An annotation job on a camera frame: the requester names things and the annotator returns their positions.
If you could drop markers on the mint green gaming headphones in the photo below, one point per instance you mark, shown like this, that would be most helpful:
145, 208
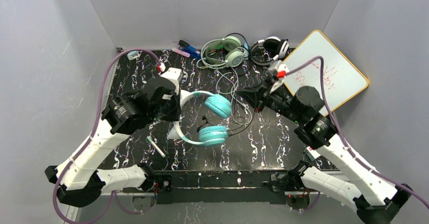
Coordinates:
223, 56

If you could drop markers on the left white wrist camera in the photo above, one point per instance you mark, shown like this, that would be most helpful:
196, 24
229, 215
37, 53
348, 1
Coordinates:
172, 74

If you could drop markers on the teal cat ear headphones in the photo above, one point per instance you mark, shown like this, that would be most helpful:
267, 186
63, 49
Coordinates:
208, 133

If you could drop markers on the small light blue eraser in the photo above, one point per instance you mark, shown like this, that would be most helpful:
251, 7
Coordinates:
133, 55

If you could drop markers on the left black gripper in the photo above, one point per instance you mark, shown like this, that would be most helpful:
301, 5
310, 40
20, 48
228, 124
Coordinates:
172, 107

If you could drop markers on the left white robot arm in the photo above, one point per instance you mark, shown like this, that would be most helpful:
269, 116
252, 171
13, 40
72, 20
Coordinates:
78, 180

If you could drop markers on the black and white headphones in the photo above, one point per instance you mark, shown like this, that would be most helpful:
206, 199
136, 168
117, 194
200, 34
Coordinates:
278, 49

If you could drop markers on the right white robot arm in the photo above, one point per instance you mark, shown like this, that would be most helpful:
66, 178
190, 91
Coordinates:
374, 199

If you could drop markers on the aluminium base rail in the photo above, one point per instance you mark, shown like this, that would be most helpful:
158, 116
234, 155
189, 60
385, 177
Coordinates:
224, 186

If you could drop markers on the pink highlighter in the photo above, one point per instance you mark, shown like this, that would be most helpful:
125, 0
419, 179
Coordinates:
180, 52

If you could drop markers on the blue stapler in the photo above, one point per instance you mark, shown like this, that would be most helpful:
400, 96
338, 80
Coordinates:
186, 47

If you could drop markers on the white board orange frame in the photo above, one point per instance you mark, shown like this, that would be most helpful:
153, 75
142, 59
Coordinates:
340, 77

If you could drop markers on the green capped white marker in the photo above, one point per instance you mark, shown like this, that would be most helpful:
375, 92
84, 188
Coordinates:
156, 147

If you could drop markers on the small white red box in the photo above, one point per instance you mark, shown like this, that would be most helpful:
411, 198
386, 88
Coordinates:
311, 153

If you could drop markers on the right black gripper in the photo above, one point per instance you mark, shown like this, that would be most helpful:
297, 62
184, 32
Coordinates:
260, 96

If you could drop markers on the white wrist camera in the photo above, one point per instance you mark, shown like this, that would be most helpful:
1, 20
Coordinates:
172, 74
278, 70

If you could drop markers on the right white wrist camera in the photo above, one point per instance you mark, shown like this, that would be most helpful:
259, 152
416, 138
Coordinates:
278, 70

